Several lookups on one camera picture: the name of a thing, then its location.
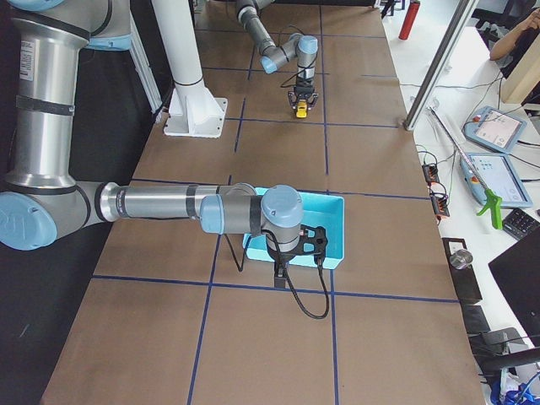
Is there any seated person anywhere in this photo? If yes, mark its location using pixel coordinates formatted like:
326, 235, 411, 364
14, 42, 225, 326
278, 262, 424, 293
489, 8, 539, 78

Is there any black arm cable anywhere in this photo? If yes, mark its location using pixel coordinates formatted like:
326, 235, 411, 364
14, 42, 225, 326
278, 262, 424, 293
269, 25, 316, 88

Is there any aluminium frame post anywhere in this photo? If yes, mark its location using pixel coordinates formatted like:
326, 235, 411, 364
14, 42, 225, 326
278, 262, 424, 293
403, 0, 478, 131

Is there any silver metal cup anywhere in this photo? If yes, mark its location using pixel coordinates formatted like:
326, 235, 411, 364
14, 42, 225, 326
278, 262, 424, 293
449, 249, 473, 270

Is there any black power strip lower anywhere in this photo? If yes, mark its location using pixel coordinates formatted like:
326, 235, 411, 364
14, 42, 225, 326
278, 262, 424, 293
429, 191, 450, 219

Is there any teach pendant tablet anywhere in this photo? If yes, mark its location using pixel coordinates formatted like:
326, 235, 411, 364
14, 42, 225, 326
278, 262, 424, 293
462, 106, 527, 154
460, 153, 533, 208

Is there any upper teach pendant tablet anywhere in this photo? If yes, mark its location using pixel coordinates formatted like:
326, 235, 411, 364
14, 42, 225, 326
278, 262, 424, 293
462, 106, 527, 154

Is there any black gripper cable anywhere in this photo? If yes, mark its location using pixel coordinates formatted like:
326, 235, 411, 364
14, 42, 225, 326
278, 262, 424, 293
223, 231, 331, 320

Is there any black laptop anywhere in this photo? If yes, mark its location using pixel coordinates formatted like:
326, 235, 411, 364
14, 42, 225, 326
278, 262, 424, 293
489, 233, 539, 336

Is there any black calculator keypad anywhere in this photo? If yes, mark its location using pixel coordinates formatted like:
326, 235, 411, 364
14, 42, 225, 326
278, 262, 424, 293
502, 208, 539, 240

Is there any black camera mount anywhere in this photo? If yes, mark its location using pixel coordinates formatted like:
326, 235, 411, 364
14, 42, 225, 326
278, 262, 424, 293
296, 224, 328, 267

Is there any lower teach pendant tablet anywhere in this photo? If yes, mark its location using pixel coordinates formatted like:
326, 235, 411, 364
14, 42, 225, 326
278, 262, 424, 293
460, 153, 533, 208

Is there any black box under cup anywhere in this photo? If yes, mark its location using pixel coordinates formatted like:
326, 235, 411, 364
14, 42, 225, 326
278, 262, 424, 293
442, 237, 483, 305

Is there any green handled reacher grabber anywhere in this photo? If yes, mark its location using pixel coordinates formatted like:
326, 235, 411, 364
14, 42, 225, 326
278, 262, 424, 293
427, 107, 503, 230

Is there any black power strip upper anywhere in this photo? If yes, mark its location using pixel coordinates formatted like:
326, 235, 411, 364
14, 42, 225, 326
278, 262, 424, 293
422, 164, 440, 184

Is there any red fire extinguisher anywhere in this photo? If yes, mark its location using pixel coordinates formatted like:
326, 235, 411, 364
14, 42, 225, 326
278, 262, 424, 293
398, 0, 421, 41

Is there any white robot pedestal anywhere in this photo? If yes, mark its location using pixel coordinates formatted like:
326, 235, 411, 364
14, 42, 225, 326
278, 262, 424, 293
152, 0, 228, 138

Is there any yellow beetle toy car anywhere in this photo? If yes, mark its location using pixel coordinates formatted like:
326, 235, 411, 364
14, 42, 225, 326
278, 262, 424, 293
294, 100, 309, 119

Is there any black power strip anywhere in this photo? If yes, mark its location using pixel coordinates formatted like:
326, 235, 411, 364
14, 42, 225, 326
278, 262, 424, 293
422, 164, 440, 184
429, 191, 450, 219

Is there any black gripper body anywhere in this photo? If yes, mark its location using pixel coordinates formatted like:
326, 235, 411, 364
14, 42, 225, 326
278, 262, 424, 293
274, 253, 291, 278
294, 78, 315, 98

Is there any teal plastic bin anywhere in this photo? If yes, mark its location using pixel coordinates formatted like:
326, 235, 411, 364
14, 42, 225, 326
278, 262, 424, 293
246, 192, 345, 270

